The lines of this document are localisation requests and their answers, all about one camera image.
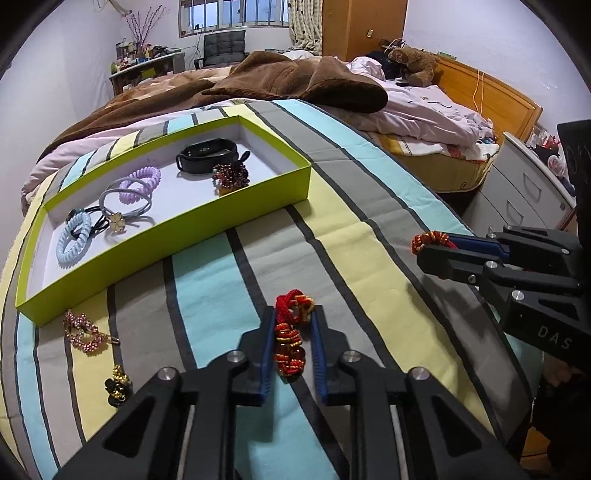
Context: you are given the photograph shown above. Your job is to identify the blue spiral hair tie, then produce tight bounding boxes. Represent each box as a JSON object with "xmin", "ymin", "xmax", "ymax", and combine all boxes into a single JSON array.
[{"xmin": 55, "ymin": 211, "xmax": 93, "ymax": 269}]

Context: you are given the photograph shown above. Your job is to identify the orange wooden wardrobe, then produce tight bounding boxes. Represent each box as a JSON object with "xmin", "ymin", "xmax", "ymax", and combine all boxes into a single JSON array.
[{"xmin": 322, "ymin": 0, "xmax": 408, "ymax": 61}]

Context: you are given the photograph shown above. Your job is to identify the black gold chain scrunchie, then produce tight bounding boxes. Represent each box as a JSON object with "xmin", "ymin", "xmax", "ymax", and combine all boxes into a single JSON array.
[{"xmin": 104, "ymin": 365, "xmax": 132, "ymax": 408}]

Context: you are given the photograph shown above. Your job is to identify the pink blossom branches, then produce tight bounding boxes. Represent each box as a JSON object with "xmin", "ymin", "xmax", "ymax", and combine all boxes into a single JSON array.
[{"xmin": 124, "ymin": 4, "xmax": 168, "ymax": 46}]

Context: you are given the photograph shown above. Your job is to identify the green shallow cardboard box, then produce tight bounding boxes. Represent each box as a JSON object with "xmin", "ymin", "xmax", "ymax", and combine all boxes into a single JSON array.
[{"xmin": 14, "ymin": 115, "xmax": 311, "ymax": 326}]

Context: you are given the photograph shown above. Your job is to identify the black smart wristband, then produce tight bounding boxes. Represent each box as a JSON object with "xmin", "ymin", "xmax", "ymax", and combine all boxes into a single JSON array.
[{"xmin": 175, "ymin": 138, "xmax": 238, "ymax": 175}]

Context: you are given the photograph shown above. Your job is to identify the patterned curtain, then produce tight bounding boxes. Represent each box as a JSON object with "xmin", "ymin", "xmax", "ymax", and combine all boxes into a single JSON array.
[{"xmin": 287, "ymin": 0, "xmax": 324, "ymax": 55}]

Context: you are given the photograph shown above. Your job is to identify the red gold knotted bracelet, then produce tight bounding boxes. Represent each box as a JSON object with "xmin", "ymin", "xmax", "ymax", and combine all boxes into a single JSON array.
[{"xmin": 272, "ymin": 289, "xmax": 317, "ymax": 379}]

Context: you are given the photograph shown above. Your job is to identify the purple spiral hair tie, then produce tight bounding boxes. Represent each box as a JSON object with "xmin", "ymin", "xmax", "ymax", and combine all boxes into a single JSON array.
[{"xmin": 117, "ymin": 164, "xmax": 164, "ymax": 206}]

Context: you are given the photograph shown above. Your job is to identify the grey flower hair tie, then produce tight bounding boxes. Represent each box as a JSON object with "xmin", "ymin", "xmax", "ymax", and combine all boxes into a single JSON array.
[{"xmin": 98, "ymin": 186, "xmax": 157, "ymax": 243}]

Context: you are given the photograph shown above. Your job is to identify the pink rhinestone hair clip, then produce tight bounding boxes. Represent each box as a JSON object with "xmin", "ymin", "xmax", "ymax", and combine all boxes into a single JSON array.
[{"xmin": 63, "ymin": 310, "xmax": 120, "ymax": 356}]

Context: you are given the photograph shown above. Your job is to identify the grey drawer cabinet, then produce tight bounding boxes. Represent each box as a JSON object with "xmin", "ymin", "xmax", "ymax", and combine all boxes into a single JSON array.
[{"xmin": 462, "ymin": 132, "xmax": 576, "ymax": 236}]

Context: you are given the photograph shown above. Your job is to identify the black office chair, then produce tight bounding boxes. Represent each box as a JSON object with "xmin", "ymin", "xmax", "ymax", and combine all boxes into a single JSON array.
[{"xmin": 194, "ymin": 30, "xmax": 247, "ymax": 69}]

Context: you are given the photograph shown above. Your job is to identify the striped bed sheet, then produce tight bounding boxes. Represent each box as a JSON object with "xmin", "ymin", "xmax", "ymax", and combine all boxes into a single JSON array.
[{"xmin": 1, "ymin": 100, "xmax": 532, "ymax": 479}]

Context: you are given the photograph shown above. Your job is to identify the brown fleece blanket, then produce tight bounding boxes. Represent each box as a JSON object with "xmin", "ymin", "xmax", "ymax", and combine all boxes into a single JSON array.
[{"xmin": 42, "ymin": 51, "xmax": 389, "ymax": 156}]

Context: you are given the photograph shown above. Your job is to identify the brown teddy bear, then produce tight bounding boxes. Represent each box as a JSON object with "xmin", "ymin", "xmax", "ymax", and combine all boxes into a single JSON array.
[{"xmin": 388, "ymin": 45, "xmax": 438, "ymax": 87}]

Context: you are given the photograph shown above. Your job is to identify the pink quilt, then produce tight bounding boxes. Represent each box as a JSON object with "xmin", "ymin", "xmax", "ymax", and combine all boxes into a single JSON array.
[{"xmin": 20, "ymin": 56, "xmax": 493, "ymax": 210}]

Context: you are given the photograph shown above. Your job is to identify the window with bars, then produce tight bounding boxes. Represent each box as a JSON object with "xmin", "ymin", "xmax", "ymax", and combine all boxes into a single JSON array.
[{"xmin": 178, "ymin": 0, "xmax": 290, "ymax": 37}]

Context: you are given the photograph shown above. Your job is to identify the black cord hair tie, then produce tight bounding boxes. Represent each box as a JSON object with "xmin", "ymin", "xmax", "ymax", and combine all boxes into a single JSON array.
[{"xmin": 65, "ymin": 206, "xmax": 112, "ymax": 241}]

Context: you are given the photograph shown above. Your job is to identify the wooden headboard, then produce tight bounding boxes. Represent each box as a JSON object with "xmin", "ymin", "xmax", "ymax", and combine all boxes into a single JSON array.
[{"xmin": 434, "ymin": 56, "xmax": 543, "ymax": 143}]

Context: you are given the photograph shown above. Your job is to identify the cluttered desk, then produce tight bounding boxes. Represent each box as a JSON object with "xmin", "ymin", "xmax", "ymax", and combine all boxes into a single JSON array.
[{"xmin": 109, "ymin": 42, "xmax": 185, "ymax": 96}]

